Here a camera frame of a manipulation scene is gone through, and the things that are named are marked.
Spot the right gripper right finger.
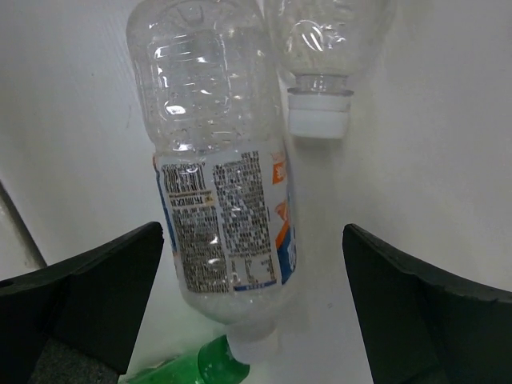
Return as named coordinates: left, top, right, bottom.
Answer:
left=342, top=224, right=511, bottom=383

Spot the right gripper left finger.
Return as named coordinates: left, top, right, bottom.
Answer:
left=1, top=222, right=163, bottom=383

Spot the clear bottle white blue label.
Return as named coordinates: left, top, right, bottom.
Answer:
left=126, top=1, right=297, bottom=364

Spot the green plastic bottle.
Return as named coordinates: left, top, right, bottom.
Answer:
left=120, top=335, right=250, bottom=384

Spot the clear crushed bottle white cap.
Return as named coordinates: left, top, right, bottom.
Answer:
left=263, top=0, right=397, bottom=139

